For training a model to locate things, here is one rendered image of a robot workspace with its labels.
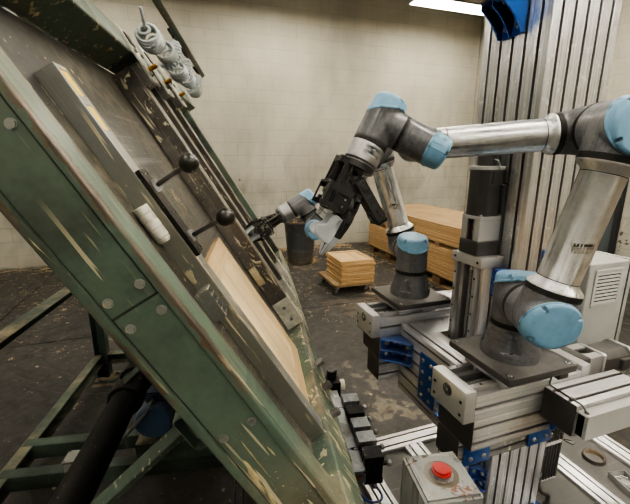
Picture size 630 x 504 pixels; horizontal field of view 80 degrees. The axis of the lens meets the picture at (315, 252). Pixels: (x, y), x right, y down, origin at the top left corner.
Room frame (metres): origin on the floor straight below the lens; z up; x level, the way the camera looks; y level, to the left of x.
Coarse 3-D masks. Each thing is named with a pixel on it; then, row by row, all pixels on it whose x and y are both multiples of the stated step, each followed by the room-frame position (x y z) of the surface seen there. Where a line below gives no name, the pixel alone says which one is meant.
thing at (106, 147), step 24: (48, 72) 0.71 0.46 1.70; (72, 96) 0.72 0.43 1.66; (72, 120) 0.72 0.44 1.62; (96, 120) 0.73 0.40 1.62; (96, 144) 0.72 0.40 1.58; (120, 144) 0.77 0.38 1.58; (120, 168) 0.73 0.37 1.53; (144, 192) 0.73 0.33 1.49; (168, 240) 0.74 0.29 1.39; (192, 264) 0.75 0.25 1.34; (216, 288) 0.75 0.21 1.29; (240, 312) 0.79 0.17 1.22; (240, 336) 0.76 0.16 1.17; (264, 360) 0.77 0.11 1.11; (288, 384) 0.78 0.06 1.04; (288, 408) 0.78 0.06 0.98; (312, 408) 0.83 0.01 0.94; (312, 432) 0.79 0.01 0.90
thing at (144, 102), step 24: (120, 72) 1.31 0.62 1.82; (144, 72) 1.32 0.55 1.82; (144, 96) 1.32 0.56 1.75; (144, 120) 1.32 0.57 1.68; (168, 120) 1.33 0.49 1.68; (168, 144) 1.33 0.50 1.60; (216, 192) 1.35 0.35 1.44; (240, 240) 1.36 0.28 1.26; (264, 264) 1.38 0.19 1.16; (264, 288) 1.38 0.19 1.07; (288, 312) 1.39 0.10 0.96
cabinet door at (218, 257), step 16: (208, 256) 0.95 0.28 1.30; (224, 256) 1.09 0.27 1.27; (224, 272) 0.98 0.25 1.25; (240, 272) 1.15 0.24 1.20; (240, 288) 1.03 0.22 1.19; (240, 304) 0.92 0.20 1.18; (256, 304) 1.09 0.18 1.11; (256, 320) 0.97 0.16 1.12; (272, 320) 1.15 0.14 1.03; (272, 336) 1.02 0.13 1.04; (288, 352) 1.08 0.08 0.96; (288, 368) 0.96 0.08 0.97; (304, 384) 1.00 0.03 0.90
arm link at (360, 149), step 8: (352, 144) 0.82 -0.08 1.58; (360, 144) 0.81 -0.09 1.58; (368, 144) 0.80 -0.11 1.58; (352, 152) 0.81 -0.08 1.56; (360, 152) 0.80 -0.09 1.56; (368, 152) 0.80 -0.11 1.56; (376, 152) 0.81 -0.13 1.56; (360, 160) 0.80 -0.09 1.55; (368, 160) 0.80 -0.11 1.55; (376, 160) 0.81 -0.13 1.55; (376, 168) 0.83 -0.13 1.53
